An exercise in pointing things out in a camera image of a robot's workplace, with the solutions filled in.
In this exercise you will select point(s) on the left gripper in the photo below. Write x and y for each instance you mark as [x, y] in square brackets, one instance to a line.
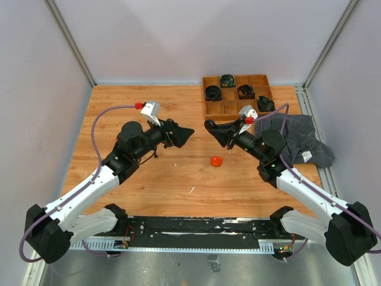
[179, 136]

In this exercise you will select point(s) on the orange earbud case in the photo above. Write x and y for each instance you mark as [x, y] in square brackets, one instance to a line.
[216, 161]

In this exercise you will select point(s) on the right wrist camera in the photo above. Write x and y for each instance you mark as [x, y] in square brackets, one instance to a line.
[247, 116]

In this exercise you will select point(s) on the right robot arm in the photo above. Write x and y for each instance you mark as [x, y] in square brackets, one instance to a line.
[346, 230]

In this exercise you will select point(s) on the grey checked cloth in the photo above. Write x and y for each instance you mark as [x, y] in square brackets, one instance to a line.
[299, 132]

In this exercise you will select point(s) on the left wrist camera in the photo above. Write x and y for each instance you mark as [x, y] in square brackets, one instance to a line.
[150, 111]

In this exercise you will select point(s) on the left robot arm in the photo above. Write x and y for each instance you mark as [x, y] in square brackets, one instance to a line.
[49, 231]

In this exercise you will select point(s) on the wooden compartment tray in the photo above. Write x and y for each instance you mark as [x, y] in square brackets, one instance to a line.
[224, 96]

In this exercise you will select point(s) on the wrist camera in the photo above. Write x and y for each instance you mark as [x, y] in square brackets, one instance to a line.
[247, 116]
[150, 111]

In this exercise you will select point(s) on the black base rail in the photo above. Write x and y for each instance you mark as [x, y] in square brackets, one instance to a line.
[157, 233]

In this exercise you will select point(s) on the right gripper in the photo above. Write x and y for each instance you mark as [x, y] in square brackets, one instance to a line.
[227, 133]

